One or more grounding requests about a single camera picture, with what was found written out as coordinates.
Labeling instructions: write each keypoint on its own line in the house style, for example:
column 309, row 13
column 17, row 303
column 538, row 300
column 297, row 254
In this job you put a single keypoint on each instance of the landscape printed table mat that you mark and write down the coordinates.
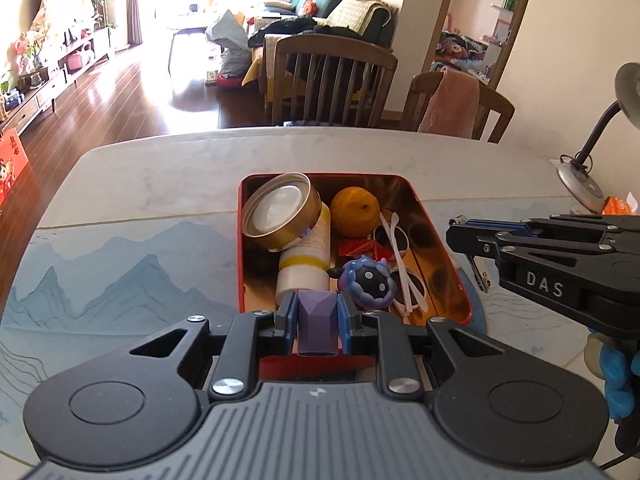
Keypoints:
column 125, row 280

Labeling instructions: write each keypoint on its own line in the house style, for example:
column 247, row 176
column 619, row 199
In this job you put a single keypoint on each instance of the beige knitted blanket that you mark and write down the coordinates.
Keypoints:
column 357, row 12

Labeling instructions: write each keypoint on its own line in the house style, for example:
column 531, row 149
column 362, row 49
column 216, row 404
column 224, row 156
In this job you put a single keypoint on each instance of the dark curtain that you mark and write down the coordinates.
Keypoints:
column 135, row 0

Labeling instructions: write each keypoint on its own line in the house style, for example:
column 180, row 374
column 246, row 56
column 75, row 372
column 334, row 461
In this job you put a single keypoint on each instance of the black jacket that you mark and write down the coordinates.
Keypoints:
column 300, row 27

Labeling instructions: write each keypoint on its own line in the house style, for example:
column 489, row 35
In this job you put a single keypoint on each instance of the silver nail clipper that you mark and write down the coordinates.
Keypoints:
column 477, row 272

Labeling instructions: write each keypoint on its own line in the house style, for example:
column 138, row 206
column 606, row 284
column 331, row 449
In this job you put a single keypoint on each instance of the purple plastic block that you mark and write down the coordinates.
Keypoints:
column 317, row 320

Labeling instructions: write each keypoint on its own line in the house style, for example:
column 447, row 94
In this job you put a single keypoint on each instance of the round gold can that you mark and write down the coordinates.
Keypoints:
column 280, row 210

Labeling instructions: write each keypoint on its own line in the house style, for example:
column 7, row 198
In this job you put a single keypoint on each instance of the white TV cabinet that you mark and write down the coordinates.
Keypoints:
column 45, row 95

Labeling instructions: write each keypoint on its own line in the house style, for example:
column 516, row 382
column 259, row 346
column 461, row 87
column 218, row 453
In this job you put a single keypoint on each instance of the orange packet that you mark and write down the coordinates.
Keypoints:
column 617, row 205

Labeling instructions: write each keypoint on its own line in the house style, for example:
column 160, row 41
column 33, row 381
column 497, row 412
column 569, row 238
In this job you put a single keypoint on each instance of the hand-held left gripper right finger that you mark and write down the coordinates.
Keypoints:
column 345, row 322

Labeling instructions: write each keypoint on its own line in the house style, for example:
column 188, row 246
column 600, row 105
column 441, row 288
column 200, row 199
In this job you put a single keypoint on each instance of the grey paper bag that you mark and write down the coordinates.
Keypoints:
column 230, row 35

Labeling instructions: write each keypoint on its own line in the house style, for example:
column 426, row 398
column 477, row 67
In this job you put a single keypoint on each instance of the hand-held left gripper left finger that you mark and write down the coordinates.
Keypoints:
column 286, row 320

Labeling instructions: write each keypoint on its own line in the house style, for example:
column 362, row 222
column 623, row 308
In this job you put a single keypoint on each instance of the pink bag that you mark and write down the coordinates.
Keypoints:
column 80, row 61

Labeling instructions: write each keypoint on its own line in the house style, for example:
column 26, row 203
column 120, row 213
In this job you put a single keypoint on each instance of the white wall shelf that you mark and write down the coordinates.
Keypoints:
column 510, row 5

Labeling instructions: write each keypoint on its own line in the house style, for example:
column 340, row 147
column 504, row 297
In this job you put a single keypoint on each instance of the pink cloth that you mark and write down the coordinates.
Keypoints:
column 450, row 105

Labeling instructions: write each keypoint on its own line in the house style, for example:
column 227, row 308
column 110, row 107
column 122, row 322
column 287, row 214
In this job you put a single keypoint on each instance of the purple round toy figure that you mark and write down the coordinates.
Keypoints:
column 367, row 282

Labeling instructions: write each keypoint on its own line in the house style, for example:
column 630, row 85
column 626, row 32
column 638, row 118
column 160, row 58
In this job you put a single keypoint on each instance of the grey gooseneck desk lamp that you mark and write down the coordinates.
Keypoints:
column 580, row 185

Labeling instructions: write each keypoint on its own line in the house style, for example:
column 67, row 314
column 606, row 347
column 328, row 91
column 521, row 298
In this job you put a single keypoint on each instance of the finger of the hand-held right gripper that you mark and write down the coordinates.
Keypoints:
column 590, row 227
column 475, row 237

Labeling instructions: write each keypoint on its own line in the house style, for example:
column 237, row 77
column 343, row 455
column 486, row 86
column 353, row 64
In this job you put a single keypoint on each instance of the low coffee table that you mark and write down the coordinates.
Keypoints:
column 192, row 27

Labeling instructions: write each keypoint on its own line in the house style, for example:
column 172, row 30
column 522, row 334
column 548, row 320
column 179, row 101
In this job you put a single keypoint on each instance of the red foil packet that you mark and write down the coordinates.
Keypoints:
column 365, row 249

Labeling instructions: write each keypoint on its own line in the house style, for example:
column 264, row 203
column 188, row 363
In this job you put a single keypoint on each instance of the orange fruit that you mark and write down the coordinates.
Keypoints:
column 355, row 212

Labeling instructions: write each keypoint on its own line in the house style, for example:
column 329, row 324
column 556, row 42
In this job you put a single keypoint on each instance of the white bottle with yellow label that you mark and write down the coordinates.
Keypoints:
column 305, row 265

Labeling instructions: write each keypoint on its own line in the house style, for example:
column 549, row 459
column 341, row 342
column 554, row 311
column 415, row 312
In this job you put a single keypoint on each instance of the orange gift box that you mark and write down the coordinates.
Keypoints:
column 10, row 160

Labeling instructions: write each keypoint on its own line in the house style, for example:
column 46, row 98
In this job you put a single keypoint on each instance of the red metal tin box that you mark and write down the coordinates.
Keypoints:
column 430, row 240

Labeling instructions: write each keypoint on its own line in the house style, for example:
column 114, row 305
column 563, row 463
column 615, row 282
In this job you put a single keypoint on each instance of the white frame sunglasses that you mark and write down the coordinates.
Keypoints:
column 387, row 237

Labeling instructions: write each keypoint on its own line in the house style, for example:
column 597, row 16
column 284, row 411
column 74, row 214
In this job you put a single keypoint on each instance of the person's right hand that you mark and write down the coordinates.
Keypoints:
column 620, row 380

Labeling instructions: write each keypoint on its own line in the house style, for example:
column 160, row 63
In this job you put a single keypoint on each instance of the wooden slat-back dining chair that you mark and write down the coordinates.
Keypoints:
column 335, row 47

